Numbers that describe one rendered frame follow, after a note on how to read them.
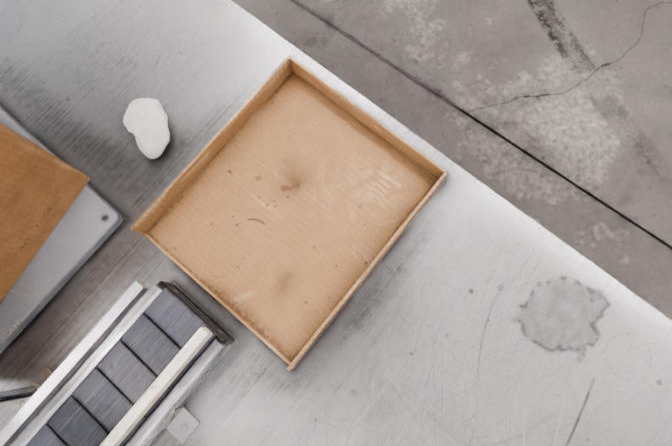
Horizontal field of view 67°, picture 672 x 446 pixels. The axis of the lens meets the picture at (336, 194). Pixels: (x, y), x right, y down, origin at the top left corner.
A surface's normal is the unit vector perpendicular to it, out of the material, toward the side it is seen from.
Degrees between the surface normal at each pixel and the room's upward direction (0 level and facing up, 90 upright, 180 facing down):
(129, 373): 0
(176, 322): 0
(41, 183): 90
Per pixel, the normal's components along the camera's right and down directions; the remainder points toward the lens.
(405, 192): -0.05, -0.25
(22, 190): 0.86, 0.48
